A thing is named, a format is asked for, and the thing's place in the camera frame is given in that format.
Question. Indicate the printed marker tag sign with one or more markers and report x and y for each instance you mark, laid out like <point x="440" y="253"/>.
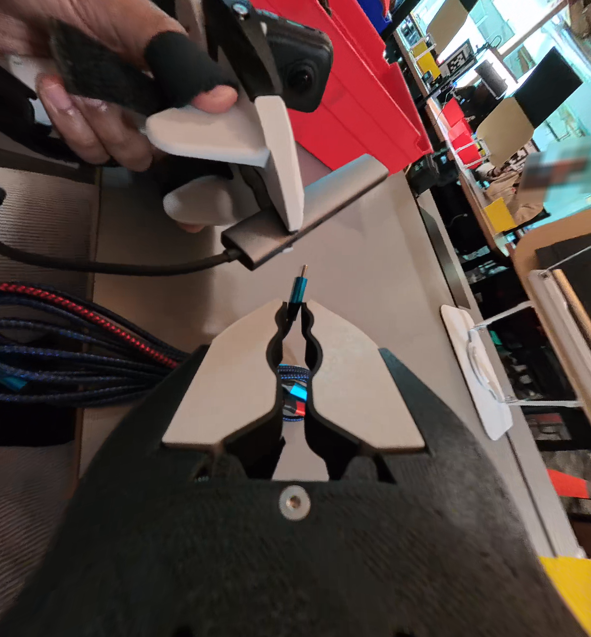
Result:
<point x="458" y="57"/>

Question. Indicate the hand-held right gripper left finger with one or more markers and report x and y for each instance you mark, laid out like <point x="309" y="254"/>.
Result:
<point x="226" y="388"/>

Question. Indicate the small red bin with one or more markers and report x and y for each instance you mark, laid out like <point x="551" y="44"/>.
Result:
<point x="462" y="134"/>

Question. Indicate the large red storage bin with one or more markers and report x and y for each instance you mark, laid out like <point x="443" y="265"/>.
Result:
<point x="355" y="99"/>

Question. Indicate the large yellow storage bin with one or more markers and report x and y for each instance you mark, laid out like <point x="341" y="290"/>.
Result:
<point x="584" y="597"/>

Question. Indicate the clear acrylic holder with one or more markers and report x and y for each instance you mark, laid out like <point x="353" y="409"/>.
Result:
<point x="524" y="403"/>

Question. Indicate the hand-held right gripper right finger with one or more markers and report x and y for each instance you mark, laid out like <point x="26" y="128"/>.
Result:
<point x="365" y="393"/>

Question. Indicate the grey desk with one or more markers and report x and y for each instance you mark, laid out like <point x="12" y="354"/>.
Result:
<point x="375" y="273"/>

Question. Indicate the black and tan panel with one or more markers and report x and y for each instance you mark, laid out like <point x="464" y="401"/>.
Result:
<point x="504" y="134"/>
<point x="447" y="22"/>

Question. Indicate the blue storage bin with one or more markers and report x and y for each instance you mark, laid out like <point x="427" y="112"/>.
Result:
<point x="375" y="15"/>

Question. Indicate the wooden framed black board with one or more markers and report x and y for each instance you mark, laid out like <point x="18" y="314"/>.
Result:
<point x="524" y="249"/>

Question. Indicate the person's left hand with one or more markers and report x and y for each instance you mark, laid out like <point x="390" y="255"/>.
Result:
<point x="101" y="144"/>

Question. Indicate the white rounded base plate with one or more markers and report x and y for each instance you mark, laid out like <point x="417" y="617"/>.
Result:
<point x="462" y="338"/>

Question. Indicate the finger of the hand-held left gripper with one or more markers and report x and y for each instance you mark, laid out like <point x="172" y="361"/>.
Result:
<point x="285" y="247"/>
<point x="285" y="164"/>

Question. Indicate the red black striped bar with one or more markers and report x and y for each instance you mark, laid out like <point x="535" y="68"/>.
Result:
<point x="574" y="485"/>

